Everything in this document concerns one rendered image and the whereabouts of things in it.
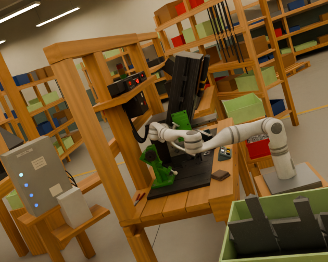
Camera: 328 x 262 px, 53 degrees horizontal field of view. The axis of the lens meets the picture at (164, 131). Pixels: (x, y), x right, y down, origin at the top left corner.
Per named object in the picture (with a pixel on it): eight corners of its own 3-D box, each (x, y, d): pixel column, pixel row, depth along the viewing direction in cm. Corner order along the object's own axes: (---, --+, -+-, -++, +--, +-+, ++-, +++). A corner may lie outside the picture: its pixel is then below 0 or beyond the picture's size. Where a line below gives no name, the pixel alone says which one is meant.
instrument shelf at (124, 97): (157, 78, 285) (155, 74, 284) (126, 102, 201) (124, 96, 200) (131, 87, 292) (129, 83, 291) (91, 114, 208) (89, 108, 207)
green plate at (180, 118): (196, 136, 241) (188, 109, 242) (193, 137, 233) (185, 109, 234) (181, 141, 245) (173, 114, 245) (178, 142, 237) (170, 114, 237)
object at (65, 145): (91, 143, 894) (57, 63, 840) (45, 184, 665) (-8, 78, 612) (74, 148, 908) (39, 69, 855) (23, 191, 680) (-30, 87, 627)
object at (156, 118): (186, 145, 279) (173, 108, 271) (181, 159, 251) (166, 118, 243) (166, 151, 284) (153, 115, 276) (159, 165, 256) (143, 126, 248)
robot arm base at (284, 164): (291, 169, 180) (283, 141, 176) (298, 175, 171) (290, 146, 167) (275, 174, 181) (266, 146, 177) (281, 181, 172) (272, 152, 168)
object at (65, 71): (174, 135, 331) (139, 42, 308) (132, 219, 192) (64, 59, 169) (165, 138, 333) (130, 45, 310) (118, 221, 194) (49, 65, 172)
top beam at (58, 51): (139, 42, 308) (136, 33, 306) (63, 59, 169) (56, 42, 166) (130, 45, 311) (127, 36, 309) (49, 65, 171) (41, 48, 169)
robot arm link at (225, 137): (188, 157, 163) (236, 146, 165) (185, 140, 159) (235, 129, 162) (184, 151, 171) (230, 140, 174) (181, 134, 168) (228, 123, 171)
